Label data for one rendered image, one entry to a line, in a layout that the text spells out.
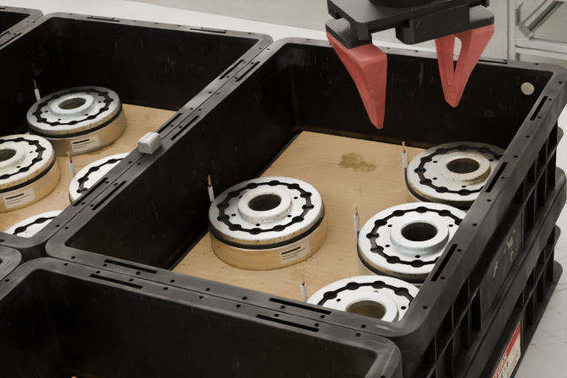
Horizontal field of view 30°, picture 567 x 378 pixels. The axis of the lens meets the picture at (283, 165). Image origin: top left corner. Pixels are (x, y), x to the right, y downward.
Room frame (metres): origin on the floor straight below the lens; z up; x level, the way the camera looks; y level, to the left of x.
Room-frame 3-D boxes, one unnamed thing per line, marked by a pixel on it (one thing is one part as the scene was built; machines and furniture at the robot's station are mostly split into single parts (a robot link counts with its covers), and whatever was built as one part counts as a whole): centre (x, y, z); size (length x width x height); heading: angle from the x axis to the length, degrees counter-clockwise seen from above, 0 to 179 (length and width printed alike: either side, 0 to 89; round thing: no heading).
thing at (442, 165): (0.81, -0.16, 0.86); 0.05 x 0.05 x 0.01
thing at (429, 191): (0.81, -0.16, 0.86); 0.10 x 0.10 x 0.01
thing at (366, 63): (0.71, -0.09, 1.02); 0.07 x 0.07 x 0.09; 17
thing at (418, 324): (0.75, -0.04, 0.92); 0.40 x 0.30 x 0.02; 149
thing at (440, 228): (0.71, -0.10, 0.86); 0.05 x 0.05 x 0.01
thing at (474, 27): (0.72, -0.12, 1.02); 0.07 x 0.07 x 0.09; 17
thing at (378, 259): (0.71, -0.10, 0.86); 0.10 x 0.10 x 0.01
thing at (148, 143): (0.79, 0.11, 0.94); 0.02 x 0.01 x 0.01; 149
